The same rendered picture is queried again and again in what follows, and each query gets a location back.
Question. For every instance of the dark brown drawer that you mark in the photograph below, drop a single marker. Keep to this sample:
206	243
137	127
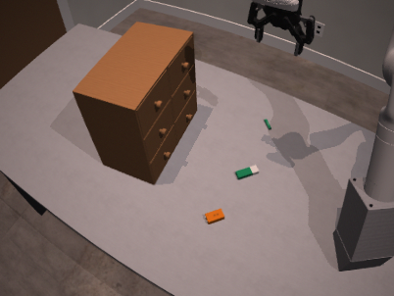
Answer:
181	64
158	131
185	116
157	98
186	87
163	154

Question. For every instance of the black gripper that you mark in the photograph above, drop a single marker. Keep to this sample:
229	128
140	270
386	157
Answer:
284	20

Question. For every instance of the brown wooden chest of drawers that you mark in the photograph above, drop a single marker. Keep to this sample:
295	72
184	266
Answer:
109	95

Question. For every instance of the green rectangular block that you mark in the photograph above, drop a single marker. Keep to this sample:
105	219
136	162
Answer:
247	172

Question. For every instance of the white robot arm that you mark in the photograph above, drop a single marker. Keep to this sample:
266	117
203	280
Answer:
379	183

